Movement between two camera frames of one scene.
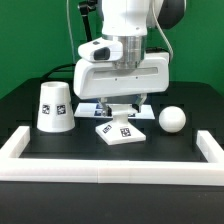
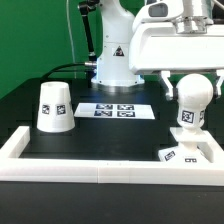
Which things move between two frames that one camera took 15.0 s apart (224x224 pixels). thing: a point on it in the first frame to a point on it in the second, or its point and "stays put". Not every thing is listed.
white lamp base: (119, 131) to (185, 152)
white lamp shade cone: (55, 110) stays put
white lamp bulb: (172, 119) to (194, 91)
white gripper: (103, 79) to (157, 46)
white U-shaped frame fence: (112, 171) stays put
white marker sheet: (95, 110) stays put
